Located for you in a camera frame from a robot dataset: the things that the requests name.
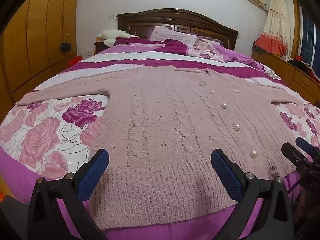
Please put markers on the wooden nightstand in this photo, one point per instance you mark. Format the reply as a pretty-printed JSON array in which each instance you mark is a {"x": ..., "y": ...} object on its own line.
[{"x": 100, "y": 47}]

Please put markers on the wooden wardrobe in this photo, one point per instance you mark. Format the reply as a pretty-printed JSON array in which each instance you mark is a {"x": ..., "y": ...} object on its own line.
[{"x": 32, "y": 30}]

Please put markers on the floral striped bed sheet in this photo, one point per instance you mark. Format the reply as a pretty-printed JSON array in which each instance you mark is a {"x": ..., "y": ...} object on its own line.
[{"x": 45, "y": 135}]

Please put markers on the pink knit cardigan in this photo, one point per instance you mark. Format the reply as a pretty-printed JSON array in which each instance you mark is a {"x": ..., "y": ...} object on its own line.
[{"x": 162, "y": 130}]

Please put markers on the red bag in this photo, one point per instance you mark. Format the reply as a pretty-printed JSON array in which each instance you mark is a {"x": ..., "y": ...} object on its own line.
[{"x": 75, "y": 60}]

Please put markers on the window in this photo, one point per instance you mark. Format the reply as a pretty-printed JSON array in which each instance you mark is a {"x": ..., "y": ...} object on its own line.
[{"x": 310, "y": 37}]

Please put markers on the dark clothes pile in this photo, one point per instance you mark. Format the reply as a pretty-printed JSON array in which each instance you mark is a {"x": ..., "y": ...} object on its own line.
[{"x": 302, "y": 65}]

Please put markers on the white plush toy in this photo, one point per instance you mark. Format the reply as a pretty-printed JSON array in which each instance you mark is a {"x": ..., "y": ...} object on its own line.
[{"x": 111, "y": 35}]

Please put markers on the person's right forearm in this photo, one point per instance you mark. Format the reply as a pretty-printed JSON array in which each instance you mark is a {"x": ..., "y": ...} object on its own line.
[{"x": 308, "y": 205}]

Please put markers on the lilac pillow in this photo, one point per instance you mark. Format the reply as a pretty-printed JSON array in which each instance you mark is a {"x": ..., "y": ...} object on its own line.
[{"x": 172, "y": 35}]

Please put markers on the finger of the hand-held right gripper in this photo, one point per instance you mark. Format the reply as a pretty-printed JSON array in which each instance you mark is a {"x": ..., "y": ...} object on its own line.
[
  {"x": 306, "y": 145},
  {"x": 293, "y": 153}
]

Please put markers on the small black device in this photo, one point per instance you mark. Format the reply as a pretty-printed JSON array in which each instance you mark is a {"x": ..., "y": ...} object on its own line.
[{"x": 65, "y": 47}]

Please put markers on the dark wooden headboard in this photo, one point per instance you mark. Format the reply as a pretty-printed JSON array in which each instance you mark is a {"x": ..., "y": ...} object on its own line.
[{"x": 175, "y": 17}]

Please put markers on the wooden dresser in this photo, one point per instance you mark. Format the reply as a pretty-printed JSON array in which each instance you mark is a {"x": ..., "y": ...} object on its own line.
[{"x": 295, "y": 77}]

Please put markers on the purple floral quilt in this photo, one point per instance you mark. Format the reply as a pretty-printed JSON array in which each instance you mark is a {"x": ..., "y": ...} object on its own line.
[{"x": 220, "y": 51}]

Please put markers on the cream and orange curtain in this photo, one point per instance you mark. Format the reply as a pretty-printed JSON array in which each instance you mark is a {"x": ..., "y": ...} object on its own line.
[{"x": 275, "y": 30}]

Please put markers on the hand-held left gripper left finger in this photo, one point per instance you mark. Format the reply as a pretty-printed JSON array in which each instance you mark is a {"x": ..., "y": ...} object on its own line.
[{"x": 95, "y": 175}]

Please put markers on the magenta fleece blanket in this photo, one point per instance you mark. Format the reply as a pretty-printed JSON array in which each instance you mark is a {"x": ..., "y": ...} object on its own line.
[{"x": 155, "y": 43}]

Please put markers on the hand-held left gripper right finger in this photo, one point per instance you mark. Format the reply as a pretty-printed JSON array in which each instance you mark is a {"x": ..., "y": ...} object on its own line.
[{"x": 226, "y": 177}]

